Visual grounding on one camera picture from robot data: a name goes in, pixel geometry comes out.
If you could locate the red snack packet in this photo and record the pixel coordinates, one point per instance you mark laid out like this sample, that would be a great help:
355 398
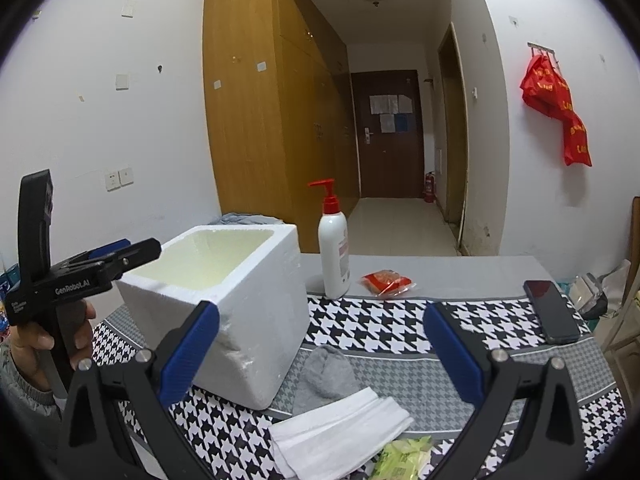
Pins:
387 283

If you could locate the dark brown entrance door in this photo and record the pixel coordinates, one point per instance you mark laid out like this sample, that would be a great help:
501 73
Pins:
389 127

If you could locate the red fire extinguisher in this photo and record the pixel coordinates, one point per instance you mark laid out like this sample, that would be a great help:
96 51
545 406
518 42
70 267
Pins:
429 187

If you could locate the white pump lotion bottle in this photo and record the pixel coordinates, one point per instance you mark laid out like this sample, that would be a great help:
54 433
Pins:
333 242

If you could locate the green wet wipes pack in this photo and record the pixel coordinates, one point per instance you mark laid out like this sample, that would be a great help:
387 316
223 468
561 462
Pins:
403 459

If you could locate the white towel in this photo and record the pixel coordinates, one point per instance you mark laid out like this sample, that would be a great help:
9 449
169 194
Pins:
333 441

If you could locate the red hanging plastic bag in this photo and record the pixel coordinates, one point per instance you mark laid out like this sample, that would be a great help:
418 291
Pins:
545 90

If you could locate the left grey sleeve forearm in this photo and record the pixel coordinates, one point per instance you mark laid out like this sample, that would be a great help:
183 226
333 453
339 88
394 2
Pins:
36 410

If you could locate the white styrofoam box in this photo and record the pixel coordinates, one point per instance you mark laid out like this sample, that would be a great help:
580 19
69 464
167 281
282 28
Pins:
253 275

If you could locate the wooden side door frame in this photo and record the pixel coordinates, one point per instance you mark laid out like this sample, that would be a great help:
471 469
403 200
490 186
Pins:
456 121

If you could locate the wall hook rack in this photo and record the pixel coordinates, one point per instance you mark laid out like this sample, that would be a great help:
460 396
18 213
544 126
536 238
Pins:
539 49

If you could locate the light blue crumpled cloth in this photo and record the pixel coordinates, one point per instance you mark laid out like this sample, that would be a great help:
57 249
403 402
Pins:
245 220

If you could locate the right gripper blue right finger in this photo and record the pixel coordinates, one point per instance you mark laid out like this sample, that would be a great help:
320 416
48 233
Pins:
548 441

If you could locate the white wall socket pair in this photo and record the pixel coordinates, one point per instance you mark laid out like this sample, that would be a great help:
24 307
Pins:
118 179

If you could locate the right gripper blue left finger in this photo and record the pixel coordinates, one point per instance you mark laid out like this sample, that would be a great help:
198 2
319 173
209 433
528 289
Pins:
95 443

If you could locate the wooden wardrobe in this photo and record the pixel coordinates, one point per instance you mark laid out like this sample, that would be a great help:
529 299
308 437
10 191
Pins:
279 110

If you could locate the black smartphone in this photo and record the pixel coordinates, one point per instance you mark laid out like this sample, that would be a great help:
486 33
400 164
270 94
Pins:
555 317

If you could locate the grey sock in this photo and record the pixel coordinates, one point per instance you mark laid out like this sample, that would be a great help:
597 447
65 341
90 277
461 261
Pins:
327 377

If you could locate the person's left hand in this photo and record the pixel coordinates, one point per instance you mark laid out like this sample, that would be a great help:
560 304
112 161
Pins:
25 342

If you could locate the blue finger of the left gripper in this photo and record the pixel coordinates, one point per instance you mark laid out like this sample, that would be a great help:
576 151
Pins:
96 253
133 256

